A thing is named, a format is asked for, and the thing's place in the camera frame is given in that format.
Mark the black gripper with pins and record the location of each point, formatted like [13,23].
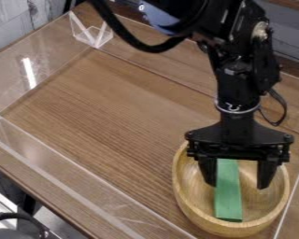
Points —
[239,138]

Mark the green rectangular block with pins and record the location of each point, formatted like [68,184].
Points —
[227,191]

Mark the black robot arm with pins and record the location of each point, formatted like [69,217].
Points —
[231,30]

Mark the brown wooden bowl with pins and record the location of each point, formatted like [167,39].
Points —
[262,205]

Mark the clear acrylic tray wall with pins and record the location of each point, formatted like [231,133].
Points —
[92,120]

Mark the clear acrylic corner bracket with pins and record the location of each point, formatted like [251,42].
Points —
[93,36]

